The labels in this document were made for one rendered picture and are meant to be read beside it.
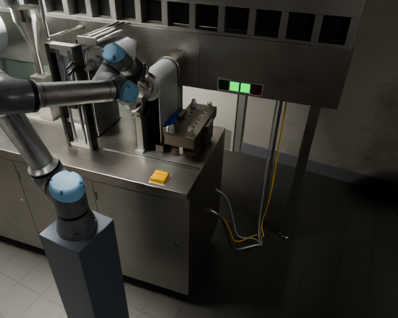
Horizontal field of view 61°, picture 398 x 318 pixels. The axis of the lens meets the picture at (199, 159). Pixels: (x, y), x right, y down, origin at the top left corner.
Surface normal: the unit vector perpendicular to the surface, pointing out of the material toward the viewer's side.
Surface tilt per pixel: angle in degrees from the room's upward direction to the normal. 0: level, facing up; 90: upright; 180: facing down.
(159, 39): 90
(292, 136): 90
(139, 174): 0
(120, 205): 90
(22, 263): 0
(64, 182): 7
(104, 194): 90
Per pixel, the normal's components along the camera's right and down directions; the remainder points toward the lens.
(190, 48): -0.32, 0.53
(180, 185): 0.03, -0.83
